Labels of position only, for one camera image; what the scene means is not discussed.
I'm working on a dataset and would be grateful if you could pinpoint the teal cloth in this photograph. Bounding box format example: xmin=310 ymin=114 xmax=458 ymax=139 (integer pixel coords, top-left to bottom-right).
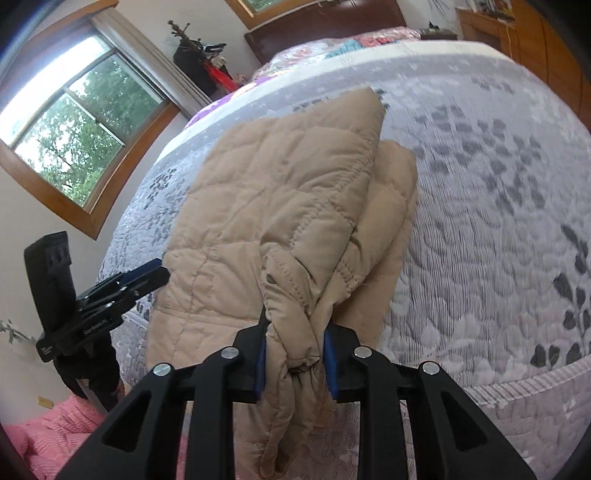
xmin=327 ymin=39 xmax=362 ymax=60

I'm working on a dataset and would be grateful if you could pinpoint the leaf wall decal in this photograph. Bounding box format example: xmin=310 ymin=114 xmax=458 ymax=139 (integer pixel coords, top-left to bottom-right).
xmin=0 ymin=318 xmax=37 ymax=348

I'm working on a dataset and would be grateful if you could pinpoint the beige quilted jacket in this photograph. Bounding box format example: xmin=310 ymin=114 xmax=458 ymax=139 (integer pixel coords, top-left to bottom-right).
xmin=147 ymin=87 xmax=419 ymax=480

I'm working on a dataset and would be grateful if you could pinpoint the red hanging garment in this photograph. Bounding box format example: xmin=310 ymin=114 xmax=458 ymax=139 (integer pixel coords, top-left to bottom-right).
xmin=203 ymin=62 xmax=237 ymax=97

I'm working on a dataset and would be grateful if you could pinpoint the large wood framed window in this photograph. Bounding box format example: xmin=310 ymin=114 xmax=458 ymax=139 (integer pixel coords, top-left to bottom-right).
xmin=0 ymin=0 xmax=181 ymax=241

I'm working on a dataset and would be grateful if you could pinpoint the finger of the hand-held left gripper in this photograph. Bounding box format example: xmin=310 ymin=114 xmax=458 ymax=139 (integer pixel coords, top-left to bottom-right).
xmin=78 ymin=267 xmax=171 ymax=320
xmin=90 ymin=258 xmax=161 ymax=296

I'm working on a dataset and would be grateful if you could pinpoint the pink striped cloth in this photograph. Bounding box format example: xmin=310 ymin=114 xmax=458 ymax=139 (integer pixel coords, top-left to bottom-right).
xmin=4 ymin=394 xmax=190 ymax=480

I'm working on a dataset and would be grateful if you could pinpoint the small wood framed window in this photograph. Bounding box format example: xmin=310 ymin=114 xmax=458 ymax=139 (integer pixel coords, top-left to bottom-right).
xmin=226 ymin=0 xmax=324 ymax=31

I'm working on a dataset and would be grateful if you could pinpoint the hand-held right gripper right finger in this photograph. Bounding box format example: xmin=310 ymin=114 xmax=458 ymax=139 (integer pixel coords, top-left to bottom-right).
xmin=323 ymin=323 xmax=539 ymax=480

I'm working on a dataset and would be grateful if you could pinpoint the purple blanket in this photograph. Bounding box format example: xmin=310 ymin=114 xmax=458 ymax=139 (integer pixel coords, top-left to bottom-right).
xmin=184 ymin=88 xmax=243 ymax=131

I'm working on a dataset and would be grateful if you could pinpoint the wooden desk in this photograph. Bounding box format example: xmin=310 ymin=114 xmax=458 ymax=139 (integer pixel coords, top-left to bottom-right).
xmin=455 ymin=7 xmax=522 ymax=61

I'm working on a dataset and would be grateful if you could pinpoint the black hanging garment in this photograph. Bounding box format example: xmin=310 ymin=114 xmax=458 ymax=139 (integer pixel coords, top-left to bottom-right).
xmin=173 ymin=41 xmax=211 ymax=100

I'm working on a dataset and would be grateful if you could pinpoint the wooden wardrobe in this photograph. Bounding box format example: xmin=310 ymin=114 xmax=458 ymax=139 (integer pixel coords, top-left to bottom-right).
xmin=508 ymin=0 xmax=591 ymax=127

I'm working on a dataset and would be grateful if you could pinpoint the floral pillow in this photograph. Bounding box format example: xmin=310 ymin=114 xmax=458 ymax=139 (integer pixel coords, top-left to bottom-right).
xmin=252 ymin=25 xmax=423 ymax=84

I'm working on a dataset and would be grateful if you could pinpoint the dark nightstand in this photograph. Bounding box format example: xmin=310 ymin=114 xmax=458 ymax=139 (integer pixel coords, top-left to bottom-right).
xmin=419 ymin=21 xmax=457 ymax=41

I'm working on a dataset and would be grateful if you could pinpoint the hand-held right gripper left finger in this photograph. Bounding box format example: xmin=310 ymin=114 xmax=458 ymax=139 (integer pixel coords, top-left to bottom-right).
xmin=58 ymin=318 xmax=269 ymax=480

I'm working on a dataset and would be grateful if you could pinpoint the coat rack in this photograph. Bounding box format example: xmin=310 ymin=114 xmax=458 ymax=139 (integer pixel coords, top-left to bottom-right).
xmin=167 ymin=19 xmax=191 ymax=49

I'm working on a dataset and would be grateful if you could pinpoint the bed with grey patterned cover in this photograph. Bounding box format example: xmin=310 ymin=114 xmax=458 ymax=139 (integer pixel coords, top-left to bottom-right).
xmin=99 ymin=39 xmax=591 ymax=480

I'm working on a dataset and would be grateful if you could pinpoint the beige curtain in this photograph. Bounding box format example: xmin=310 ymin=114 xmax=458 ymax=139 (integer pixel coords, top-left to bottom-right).
xmin=90 ymin=7 xmax=215 ymax=118

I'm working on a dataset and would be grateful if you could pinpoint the dark brown headboard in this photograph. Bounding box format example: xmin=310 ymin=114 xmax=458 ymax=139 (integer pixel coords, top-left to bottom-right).
xmin=244 ymin=0 xmax=407 ymax=65

